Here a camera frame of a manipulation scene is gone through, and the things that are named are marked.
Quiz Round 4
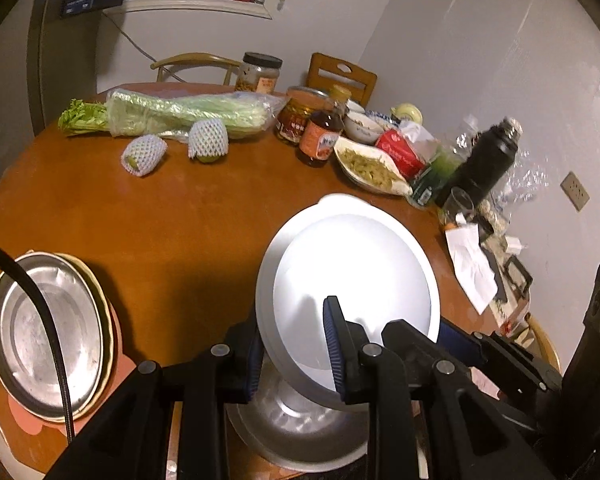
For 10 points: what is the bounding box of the white paper sheet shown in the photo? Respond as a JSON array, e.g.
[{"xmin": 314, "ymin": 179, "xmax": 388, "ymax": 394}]
[{"xmin": 445, "ymin": 222, "xmax": 498, "ymax": 315}]

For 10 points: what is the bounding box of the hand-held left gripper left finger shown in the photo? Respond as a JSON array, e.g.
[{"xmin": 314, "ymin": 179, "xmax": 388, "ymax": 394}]
[{"xmin": 45, "ymin": 322, "xmax": 267, "ymax": 480}]

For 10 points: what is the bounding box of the yellowish tape roll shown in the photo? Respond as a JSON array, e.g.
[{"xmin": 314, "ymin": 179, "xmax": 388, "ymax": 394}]
[{"xmin": 391, "ymin": 102, "xmax": 425, "ymax": 123}]

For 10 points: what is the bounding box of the round metal plate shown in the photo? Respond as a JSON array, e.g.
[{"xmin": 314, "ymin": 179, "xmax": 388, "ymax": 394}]
[{"xmin": 0, "ymin": 251, "xmax": 106, "ymax": 420}]

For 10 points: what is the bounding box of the sauce jar with red label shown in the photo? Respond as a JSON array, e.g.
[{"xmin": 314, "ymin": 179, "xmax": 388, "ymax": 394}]
[{"xmin": 275, "ymin": 86, "xmax": 329, "ymax": 146}]

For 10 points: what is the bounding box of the green fruit in foam net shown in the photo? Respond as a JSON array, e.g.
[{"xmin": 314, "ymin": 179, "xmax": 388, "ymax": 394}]
[
  {"xmin": 187, "ymin": 119, "xmax": 229, "ymax": 163},
  {"xmin": 121, "ymin": 135, "xmax": 168, "ymax": 177}
]

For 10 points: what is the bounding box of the black labelled box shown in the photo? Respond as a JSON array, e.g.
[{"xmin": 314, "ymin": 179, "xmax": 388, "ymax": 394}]
[{"xmin": 60, "ymin": 0, "xmax": 98, "ymax": 18}]

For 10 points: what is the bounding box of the clear plastic bottle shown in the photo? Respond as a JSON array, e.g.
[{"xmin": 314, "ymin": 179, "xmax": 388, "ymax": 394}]
[{"xmin": 452, "ymin": 115, "xmax": 483, "ymax": 156}]

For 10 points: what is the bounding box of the cream shell-shaped plate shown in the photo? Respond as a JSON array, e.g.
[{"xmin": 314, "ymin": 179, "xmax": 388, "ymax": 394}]
[{"xmin": 55, "ymin": 252, "xmax": 117, "ymax": 413}]

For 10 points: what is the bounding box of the wall power socket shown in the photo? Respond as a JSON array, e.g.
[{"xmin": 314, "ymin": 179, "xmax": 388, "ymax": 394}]
[{"xmin": 560, "ymin": 171, "xmax": 591, "ymax": 212}]

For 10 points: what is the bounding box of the curved-back wooden chair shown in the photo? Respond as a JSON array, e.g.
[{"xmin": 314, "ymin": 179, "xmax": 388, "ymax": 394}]
[{"xmin": 150, "ymin": 52, "xmax": 243, "ymax": 86}]

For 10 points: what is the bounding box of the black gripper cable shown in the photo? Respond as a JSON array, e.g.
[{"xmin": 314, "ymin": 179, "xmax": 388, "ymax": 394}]
[{"xmin": 0, "ymin": 236, "xmax": 77, "ymax": 446}]

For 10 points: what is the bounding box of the round wooden chair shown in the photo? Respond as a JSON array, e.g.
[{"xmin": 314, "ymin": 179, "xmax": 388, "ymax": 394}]
[{"xmin": 525, "ymin": 312, "xmax": 563, "ymax": 376}]

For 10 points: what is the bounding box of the wooden chair with handle hole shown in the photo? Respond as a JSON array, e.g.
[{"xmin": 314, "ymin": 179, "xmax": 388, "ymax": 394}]
[{"xmin": 306, "ymin": 52, "xmax": 378, "ymax": 108}]

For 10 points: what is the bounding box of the yellow-capped oil bottle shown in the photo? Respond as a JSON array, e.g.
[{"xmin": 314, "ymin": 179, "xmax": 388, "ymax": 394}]
[{"xmin": 327, "ymin": 85, "xmax": 353, "ymax": 116}]

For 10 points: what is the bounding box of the black thermos flask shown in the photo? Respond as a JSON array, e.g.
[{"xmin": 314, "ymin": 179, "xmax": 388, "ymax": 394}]
[{"xmin": 440, "ymin": 116, "xmax": 525, "ymax": 211}]

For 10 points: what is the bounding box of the small patterned bowl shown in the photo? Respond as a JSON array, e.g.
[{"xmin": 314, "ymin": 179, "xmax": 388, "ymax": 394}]
[{"xmin": 343, "ymin": 110, "xmax": 386, "ymax": 146}]

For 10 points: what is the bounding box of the pickle jar with black lid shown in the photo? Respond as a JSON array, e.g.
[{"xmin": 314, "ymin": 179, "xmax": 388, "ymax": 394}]
[{"xmin": 235, "ymin": 51, "xmax": 284, "ymax": 95}]

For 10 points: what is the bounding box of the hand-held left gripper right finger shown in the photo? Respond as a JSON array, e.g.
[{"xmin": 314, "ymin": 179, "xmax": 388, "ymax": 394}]
[{"xmin": 321, "ymin": 296, "xmax": 556, "ymax": 480}]

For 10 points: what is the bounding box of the salmon pink scalloped plate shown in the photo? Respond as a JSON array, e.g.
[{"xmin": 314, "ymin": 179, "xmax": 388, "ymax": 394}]
[{"xmin": 5, "ymin": 295, "xmax": 143, "ymax": 436}]

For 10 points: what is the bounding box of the thin wall cable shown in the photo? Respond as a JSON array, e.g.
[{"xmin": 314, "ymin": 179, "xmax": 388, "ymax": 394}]
[{"xmin": 102, "ymin": 12, "xmax": 186, "ymax": 83}]

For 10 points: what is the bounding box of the crumpled clear plastic wrap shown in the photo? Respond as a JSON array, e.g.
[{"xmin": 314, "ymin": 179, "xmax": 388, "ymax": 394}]
[{"xmin": 500, "ymin": 150, "xmax": 556, "ymax": 211}]

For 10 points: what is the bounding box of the clear glass cup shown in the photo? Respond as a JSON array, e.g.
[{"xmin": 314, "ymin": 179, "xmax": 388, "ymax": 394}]
[{"xmin": 437, "ymin": 186, "xmax": 476, "ymax": 226}]

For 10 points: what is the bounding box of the red tissue packet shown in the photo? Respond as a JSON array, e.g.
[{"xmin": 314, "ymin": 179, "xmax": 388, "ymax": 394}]
[{"xmin": 375, "ymin": 129, "xmax": 431, "ymax": 181}]

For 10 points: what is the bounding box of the metal bowl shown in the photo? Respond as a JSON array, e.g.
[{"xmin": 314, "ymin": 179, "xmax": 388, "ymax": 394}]
[{"xmin": 225, "ymin": 375, "xmax": 371, "ymax": 473}]

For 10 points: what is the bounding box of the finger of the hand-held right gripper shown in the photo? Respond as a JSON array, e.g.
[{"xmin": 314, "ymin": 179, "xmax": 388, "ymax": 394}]
[
  {"xmin": 381, "ymin": 319, "xmax": 443, "ymax": 361},
  {"xmin": 437, "ymin": 319, "xmax": 563, "ymax": 411}
]

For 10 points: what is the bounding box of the dark bottle with orange label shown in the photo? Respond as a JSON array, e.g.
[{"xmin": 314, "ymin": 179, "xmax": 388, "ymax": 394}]
[{"xmin": 297, "ymin": 105, "xmax": 346, "ymax": 167}]

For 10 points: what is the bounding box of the grey refrigerator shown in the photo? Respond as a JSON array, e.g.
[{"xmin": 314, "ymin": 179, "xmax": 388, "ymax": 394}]
[{"xmin": 25, "ymin": 0, "xmax": 66, "ymax": 136}]

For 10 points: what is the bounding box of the blue patterned bowl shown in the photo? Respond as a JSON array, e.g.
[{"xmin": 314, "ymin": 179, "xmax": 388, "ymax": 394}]
[{"xmin": 370, "ymin": 107, "xmax": 402, "ymax": 132}]

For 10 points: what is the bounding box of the celery in plastic bag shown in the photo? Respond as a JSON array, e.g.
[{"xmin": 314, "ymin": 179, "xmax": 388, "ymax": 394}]
[{"xmin": 57, "ymin": 87, "xmax": 288, "ymax": 141}]

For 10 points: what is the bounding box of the white plate of noodles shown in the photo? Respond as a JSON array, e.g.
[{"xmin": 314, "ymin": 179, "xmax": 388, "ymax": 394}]
[{"xmin": 332, "ymin": 136, "xmax": 413, "ymax": 197}]

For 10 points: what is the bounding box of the green drink bottle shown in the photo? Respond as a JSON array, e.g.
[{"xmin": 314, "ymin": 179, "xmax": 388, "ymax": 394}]
[{"xmin": 407, "ymin": 152, "xmax": 463, "ymax": 209}]

